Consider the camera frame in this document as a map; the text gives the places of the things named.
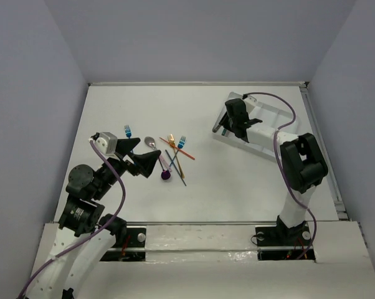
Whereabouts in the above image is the blue fork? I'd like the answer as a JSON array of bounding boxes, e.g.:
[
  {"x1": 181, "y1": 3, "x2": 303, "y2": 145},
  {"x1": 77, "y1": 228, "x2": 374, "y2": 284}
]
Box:
[
  {"x1": 173, "y1": 136, "x2": 186, "y2": 172},
  {"x1": 124, "y1": 125, "x2": 132, "y2": 139}
]

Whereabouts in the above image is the silver spoon pink handle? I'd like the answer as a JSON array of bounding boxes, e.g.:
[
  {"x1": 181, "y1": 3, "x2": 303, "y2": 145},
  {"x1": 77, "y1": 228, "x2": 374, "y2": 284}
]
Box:
[{"x1": 144, "y1": 136, "x2": 172, "y2": 172}]

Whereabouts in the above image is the dark blue chopstick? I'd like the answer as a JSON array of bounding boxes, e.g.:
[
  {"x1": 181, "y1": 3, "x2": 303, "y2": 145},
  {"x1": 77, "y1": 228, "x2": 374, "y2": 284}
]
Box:
[{"x1": 165, "y1": 150, "x2": 187, "y2": 187}]

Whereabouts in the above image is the purple spoon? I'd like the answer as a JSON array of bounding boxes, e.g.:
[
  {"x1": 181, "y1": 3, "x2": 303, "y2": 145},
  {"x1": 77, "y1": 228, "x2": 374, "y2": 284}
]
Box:
[{"x1": 158, "y1": 155, "x2": 171, "y2": 181}]

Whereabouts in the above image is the gold fork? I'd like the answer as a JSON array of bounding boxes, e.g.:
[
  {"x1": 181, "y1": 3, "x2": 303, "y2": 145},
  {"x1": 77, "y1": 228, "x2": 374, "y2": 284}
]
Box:
[{"x1": 168, "y1": 134, "x2": 184, "y2": 179}]

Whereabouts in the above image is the orange chopstick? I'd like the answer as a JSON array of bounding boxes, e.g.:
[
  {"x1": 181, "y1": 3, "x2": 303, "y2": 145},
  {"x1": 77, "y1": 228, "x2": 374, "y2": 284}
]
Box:
[{"x1": 159, "y1": 137, "x2": 196, "y2": 161}]

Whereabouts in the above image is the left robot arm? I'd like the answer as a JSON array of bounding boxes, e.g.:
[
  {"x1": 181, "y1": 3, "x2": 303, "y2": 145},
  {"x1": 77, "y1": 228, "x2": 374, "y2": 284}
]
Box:
[{"x1": 18, "y1": 132, "x2": 161, "y2": 298}]

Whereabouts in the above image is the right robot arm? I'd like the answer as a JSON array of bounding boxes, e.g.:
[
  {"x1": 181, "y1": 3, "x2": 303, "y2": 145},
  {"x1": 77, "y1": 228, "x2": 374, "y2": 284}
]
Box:
[{"x1": 212, "y1": 92, "x2": 328, "y2": 244}]

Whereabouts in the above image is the white divided cutlery tray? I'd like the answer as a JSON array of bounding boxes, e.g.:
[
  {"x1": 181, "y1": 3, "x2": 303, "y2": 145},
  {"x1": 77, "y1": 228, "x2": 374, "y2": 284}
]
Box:
[{"x1": 212, "y1": 101, "x2": 301, "y2": 161}]

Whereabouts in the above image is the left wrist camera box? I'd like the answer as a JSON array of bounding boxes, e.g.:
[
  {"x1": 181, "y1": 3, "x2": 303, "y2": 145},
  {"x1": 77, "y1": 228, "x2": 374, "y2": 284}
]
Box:
[{"x1": 93, "y1": 132, "x2": 118, "y2": 156}]

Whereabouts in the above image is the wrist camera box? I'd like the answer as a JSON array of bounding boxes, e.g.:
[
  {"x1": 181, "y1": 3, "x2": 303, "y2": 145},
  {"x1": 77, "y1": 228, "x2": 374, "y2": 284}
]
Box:
[
  {"x1": 93, "y1": 132, "x2": 118, "y2": 156},
  {"x1": 242, "y1": 94, "x2": 257, "y2": 113}
]

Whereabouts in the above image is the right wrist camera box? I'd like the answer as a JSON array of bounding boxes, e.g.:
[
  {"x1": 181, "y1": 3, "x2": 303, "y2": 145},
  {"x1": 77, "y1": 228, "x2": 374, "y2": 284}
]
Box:
[{"x1": 242, "y1": 94, "x2": 257, "y2": 113}]

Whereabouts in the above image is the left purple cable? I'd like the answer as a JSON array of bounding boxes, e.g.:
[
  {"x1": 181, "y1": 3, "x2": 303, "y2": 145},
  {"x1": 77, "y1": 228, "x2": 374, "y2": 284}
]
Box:
[{"x1": 18, "y1": 140, "x2": 128, "y2": 297}]

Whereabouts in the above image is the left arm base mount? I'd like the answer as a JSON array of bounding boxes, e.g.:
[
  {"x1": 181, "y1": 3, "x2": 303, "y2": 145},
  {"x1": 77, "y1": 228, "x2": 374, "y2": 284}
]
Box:
[{"x1": 100, "y1": 226, "x2": 146, "y2": 262}]

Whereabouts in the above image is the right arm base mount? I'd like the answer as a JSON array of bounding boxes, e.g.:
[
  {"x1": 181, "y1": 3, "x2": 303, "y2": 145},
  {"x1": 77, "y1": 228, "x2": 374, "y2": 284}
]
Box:
[{"x1": 250, "y1": 224, "x2": 311, "y2": 261}]

